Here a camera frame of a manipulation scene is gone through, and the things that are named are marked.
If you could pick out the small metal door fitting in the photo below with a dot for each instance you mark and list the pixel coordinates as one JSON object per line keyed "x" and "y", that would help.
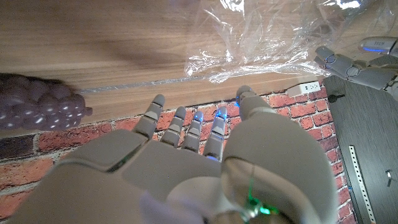
{"x": 388, "y": 177}

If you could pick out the white power strip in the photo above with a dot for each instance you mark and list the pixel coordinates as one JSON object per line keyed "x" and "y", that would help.
{"x": 303, "y": 89}

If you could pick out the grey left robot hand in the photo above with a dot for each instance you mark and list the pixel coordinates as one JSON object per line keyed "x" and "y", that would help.
{"x": 373, "y": 74}

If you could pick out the purple toy grapes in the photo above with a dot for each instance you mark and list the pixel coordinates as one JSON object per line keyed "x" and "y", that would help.
{"x": 40, "y": 105}

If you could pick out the dark grey door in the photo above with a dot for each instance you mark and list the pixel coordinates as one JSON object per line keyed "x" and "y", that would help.
{"x": 373, "y": 130}

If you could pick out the white perforated strip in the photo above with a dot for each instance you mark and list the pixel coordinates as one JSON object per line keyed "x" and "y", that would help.
{"x": 357, "y": 174}

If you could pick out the clear plastic wrap sheet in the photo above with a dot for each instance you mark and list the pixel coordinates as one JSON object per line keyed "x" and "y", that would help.
{"x": 264, "y": 40}

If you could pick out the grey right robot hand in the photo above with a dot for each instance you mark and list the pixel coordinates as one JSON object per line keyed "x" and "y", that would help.
{"x": 186, "y": 168}

